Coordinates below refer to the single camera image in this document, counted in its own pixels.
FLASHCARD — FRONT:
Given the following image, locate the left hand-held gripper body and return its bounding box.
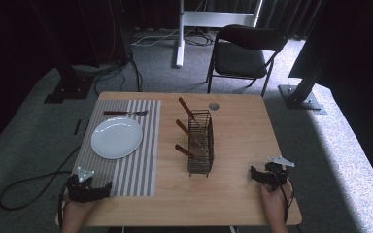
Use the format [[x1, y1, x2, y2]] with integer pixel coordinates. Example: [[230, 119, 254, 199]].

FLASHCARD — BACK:
[[65, 166, 95, 204]]

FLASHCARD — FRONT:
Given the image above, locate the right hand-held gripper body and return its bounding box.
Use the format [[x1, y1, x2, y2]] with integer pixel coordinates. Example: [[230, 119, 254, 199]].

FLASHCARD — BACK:
[[262, 155, 295, 192]]

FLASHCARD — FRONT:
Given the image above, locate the person's left hand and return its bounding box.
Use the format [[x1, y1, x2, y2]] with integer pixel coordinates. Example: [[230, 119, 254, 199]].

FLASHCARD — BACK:
[[62, 195, 95, 225]]

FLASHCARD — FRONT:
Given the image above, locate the person's right hand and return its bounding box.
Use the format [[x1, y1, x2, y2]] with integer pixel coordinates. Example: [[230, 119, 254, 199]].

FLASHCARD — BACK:
[[259, 180, 294, 225]]

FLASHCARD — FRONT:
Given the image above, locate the grey striped placemat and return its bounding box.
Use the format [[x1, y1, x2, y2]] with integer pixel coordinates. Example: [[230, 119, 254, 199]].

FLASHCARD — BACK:
[[72, 99, 162, 197]]

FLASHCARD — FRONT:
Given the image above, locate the white plate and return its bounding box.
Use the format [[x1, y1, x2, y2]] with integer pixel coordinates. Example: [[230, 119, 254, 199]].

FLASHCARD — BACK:
[[90, 116, 144, 160]]

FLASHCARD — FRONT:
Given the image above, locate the black folding chair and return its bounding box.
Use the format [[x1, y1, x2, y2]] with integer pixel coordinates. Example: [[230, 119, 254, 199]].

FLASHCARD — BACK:
[[206, 24, 288, 98]]

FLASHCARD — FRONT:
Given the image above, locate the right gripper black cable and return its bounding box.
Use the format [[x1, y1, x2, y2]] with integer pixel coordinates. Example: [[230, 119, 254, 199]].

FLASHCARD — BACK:
[[270, 166, 295, 225]]

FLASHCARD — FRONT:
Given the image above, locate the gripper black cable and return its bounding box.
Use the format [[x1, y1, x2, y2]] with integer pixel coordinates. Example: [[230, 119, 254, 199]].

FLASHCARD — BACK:
[[56, 181, 71, 229], [270, 166, 295, 225]]

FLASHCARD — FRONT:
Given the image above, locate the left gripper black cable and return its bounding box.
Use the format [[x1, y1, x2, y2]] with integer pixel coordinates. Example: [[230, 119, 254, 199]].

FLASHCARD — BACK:
[[56, 181, 71, 229]]

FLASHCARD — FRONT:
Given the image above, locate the black floor cable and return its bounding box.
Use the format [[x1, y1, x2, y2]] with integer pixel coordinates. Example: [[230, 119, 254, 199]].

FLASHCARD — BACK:
[[0, 145, 83, 212]]

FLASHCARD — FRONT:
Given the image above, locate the black wire cutlery rack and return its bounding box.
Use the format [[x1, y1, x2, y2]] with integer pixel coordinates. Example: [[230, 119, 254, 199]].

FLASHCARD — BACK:
[[186, 109, 216, 179]]

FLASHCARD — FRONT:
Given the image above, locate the brown-handled utensil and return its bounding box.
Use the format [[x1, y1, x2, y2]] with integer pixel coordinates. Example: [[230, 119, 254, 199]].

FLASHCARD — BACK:
[[174, 144, 205, 163], [178, 97, 209, 134], [175, 118, 210, 153]]

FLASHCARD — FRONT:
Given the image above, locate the fork with brown handle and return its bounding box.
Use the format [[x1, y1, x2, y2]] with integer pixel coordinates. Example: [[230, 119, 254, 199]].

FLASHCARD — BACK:
[[103, 109, 150, 117]]

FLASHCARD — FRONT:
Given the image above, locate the black stand with base plate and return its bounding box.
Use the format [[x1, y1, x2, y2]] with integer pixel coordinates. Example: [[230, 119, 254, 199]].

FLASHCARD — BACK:
[[28, 0, 95, 105], [278, 0, 373, 116]]

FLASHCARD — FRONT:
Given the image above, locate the bundle of black cables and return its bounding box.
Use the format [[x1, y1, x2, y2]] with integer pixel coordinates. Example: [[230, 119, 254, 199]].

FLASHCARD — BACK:
[[91, 48, 144, 97]]

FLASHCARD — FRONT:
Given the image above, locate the white cable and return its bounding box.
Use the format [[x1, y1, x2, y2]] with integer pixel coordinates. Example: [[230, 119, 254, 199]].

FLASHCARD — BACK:
[[130, 27, 181, 47]]

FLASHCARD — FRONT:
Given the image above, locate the white desk frame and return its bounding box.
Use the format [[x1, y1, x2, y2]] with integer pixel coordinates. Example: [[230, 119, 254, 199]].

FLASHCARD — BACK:
[[175, 0, 264, 69]]

